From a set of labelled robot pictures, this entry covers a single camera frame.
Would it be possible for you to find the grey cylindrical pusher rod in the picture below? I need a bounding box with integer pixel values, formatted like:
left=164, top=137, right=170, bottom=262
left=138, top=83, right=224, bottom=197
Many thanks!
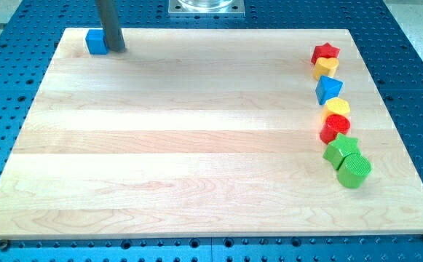
left=95, top=0, right=125, bottom=52

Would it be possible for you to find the red star block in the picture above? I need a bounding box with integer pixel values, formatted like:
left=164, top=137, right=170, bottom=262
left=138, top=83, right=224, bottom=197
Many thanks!
left=311, top=42, right=341, bottom=65

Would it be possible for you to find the yellow hexagon block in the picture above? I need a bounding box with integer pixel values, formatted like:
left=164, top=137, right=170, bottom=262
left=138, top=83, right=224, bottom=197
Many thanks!
left=321, top=98, right=351, bottom=122

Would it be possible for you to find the blue cube block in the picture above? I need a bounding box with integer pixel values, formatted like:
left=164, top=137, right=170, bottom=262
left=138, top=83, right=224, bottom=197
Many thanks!
left=85, top=29, right=108, bottom=55

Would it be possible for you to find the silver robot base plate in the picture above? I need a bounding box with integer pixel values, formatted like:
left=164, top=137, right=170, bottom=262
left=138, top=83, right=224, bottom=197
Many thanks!
left=167, top=0, right=245, bottom=17

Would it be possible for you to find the red cylinder block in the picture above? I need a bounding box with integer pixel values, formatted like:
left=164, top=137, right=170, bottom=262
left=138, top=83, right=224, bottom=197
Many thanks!
left=320, top=114, right=351, bottom=144

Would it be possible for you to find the yellow heart block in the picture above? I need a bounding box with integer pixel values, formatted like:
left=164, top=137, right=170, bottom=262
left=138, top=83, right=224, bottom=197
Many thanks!
left=312, top=57, right=339, bottom=80

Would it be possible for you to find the light wooden board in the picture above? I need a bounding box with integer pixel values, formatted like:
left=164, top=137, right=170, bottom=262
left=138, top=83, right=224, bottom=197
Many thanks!
left=0, top=28, right=423, bottom=239

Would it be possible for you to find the blue triangle block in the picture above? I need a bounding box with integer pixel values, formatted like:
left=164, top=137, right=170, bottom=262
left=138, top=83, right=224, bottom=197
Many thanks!
left=315, top=75, right=344, bottom=105

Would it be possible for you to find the blue perforated table plate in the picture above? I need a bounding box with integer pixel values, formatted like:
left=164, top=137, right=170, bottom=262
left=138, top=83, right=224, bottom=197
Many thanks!
left=0, top=1, right=423, bottom=261

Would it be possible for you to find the green cylinder block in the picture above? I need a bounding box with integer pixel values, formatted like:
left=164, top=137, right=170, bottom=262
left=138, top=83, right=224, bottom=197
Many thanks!
left=337, top=154, right=372, bottom=188

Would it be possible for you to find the green star block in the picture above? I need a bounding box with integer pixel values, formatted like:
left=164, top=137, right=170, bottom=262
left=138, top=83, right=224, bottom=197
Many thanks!
left=323, top=133, right=360, bottom=170

